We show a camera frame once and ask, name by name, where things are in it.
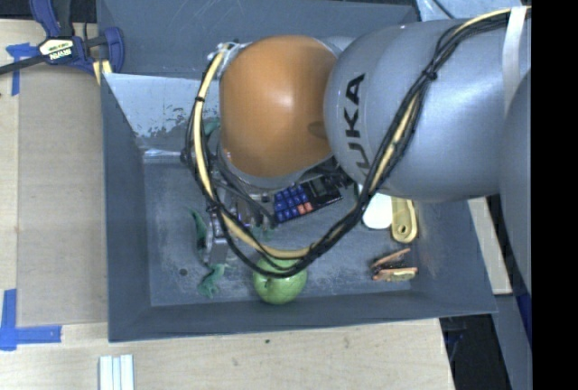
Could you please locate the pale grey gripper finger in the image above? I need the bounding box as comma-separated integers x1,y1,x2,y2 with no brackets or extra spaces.
215,219,230,266
204,216,218,264

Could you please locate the green toy animal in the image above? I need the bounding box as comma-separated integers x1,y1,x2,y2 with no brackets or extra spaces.
187,206,228,300

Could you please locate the green apple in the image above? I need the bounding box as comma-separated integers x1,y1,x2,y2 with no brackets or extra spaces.
251,255,309,306

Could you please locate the black calculator with blue keys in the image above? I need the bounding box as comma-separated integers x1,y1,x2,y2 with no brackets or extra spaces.
272,174,344,225

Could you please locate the grey metal bin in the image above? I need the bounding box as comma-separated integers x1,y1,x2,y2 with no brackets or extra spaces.
94,0,499,342

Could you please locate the white oval object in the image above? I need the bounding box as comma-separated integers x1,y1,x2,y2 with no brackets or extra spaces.
361,192,392,230

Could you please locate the orange-brown clip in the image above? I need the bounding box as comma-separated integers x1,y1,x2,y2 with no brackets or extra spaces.
370,247,419,283

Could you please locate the yellow flat handle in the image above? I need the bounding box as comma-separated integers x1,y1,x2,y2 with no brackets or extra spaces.
389,195,419,245

